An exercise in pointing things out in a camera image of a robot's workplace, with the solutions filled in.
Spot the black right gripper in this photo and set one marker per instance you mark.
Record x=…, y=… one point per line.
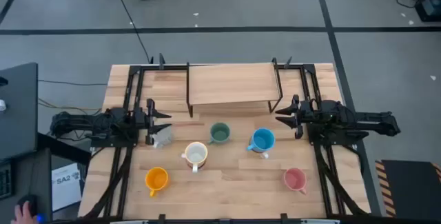
x=310, y=113

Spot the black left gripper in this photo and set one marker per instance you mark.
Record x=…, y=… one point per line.
x=141, y=119

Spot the white mug blue tile pattern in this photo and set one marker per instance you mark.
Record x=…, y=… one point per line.
x=163, y=138

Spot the plain blue mug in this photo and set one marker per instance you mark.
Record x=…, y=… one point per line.
x=263, y=140

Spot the white mug red leaf pattern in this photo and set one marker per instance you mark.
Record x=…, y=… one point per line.
x=196, y=153

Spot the plain orange mug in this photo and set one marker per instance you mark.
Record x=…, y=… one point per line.
x=156, y=179

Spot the plain green mug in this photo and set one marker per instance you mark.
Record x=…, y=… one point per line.
x=220, y=134

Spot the plain pink mug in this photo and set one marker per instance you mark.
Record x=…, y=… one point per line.
x=295, y=179

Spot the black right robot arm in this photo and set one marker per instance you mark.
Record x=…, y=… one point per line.
x=372, y=120

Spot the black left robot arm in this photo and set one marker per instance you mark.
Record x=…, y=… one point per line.
x=72, y=124

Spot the black table clamp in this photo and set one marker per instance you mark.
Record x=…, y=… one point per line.
x=287, y=62
x=161, y=61

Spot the wooden shelf black metal legs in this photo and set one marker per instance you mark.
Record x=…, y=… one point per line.
x=234, y=86

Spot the black desk beam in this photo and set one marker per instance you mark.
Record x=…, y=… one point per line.
x=62, y=147

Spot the grey desk with keyboard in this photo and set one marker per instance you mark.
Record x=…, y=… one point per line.
x=34, y=175

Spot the black mat hazard stripes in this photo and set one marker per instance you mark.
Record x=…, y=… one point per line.
x=410, y=186

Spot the black keyboard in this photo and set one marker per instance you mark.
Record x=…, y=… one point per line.
x=5, y=179

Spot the person's hand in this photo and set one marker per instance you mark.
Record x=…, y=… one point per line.
x=24, y=216

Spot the black equipment case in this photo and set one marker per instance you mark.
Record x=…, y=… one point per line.
x=429, y=8

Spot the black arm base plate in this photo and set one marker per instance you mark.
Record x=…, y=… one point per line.
x=330, y=140
x=103, y=143

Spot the black aluminium table frame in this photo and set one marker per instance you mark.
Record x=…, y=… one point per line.
x=165, y=68

